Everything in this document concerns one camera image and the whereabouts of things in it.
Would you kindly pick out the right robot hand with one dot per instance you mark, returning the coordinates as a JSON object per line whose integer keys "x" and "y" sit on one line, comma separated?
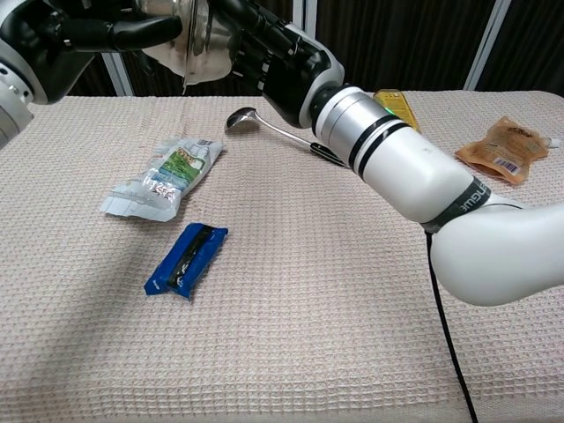
{"x": 291, "y": 83}

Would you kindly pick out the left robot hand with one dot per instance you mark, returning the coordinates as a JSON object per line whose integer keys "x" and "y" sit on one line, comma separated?
{"x": 53, "y": 48}

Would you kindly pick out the metal bowl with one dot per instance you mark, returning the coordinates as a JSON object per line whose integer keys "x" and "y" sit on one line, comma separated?
{"x": 211, "y": 59}
{"x": 169, "y": 59}

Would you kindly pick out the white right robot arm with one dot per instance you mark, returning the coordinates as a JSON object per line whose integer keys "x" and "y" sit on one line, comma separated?
{"x": 410, "y": 163}

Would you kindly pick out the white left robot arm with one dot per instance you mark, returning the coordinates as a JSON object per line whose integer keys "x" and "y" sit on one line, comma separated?
{"x": 11, "y": 119}

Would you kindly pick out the yellow label tea bottle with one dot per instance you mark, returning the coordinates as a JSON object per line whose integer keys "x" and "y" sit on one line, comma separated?
{"x": 401, "y": 106}

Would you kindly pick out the white green snack bag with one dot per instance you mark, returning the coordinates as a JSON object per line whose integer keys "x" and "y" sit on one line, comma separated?
{"x": 172, "y": 176}

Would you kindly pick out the blue cookie pack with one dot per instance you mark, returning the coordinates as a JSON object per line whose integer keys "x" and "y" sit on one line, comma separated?
{"x": 189, "y": 260}

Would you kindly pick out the brown sauce pouch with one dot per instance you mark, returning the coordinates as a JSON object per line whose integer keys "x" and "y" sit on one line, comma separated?
{"x": 502, "y": 147}

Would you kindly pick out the beige waffle tablecloth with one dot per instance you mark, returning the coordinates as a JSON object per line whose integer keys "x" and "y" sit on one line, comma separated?
{"x": 286, "y": 308}

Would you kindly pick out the white partition frame post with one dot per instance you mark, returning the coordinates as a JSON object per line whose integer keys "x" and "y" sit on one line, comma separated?
{"x": 487, "y": 44}
{"x": 119, "y": 75}
{"x": 304, "y": 15}

